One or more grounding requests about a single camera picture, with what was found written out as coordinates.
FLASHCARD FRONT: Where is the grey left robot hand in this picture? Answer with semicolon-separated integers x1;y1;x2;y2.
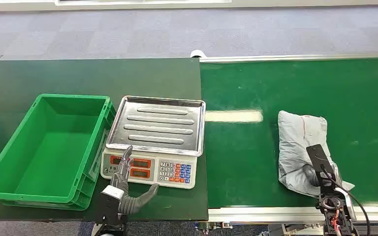
110;145;160;216

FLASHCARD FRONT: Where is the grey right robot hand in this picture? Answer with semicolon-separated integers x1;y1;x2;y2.
303;144;337;188

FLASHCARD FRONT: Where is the grey plastic mailer package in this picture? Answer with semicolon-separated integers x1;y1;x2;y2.
277;110;355;198

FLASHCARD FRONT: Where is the green conveyor belt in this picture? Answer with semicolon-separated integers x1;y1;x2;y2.
200;57;378;209

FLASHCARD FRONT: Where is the white electronic weighing scale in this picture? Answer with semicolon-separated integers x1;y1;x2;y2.
100;95;207;190

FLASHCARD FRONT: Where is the steel scale tray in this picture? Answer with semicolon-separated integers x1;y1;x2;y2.
105;95;207;157

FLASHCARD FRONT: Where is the green plastic crate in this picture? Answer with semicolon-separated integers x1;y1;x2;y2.
0;93;117;211

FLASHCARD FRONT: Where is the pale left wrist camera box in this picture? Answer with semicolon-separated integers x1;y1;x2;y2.
101;185;125;200

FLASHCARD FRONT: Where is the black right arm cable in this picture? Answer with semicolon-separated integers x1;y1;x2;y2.
320;164;371;236

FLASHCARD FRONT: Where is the metal conveyor bracket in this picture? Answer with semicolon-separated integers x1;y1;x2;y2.
194;221;234;236

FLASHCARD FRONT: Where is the wide aluminium conveyor rail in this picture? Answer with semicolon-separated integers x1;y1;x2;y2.
207;203;378;225

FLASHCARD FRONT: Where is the thin aluminium conveyor rail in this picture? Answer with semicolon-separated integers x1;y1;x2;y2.
199;52;378;63

